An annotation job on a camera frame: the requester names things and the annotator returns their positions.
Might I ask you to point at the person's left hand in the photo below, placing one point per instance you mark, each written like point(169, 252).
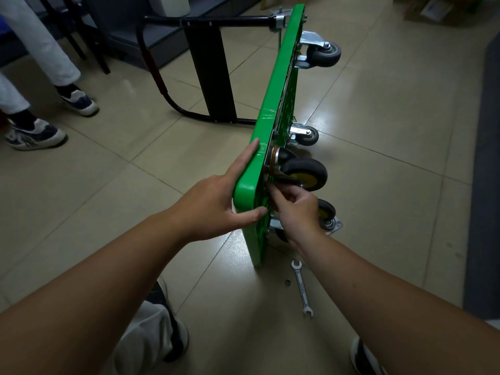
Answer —
point(207, 210)

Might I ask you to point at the person's right hand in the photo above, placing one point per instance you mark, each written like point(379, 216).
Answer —
point(299, 214)

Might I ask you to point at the silver wrench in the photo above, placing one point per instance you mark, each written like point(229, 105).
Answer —
point(301, 289)

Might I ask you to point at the green platform trolley deck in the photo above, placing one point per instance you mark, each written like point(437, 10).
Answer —
point(273, 105)

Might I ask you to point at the person's left forearm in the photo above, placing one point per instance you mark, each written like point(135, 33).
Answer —
point(86, 304)

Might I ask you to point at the person's right forearm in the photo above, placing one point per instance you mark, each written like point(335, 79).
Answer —
point(402, 308)

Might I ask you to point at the person's dark shoe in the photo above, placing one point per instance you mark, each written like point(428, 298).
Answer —
point(361, 357)
point(174, 331)

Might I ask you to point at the person's light trousers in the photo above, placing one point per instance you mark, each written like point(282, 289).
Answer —
point(144, 339)

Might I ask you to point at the white box on shelf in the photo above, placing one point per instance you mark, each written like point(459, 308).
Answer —
point(168, 3)

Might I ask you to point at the wooden stool legs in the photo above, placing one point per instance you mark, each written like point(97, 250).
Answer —
point(269, 0)

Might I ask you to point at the blue plastic crate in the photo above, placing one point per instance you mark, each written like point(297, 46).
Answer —
point(3, 25)

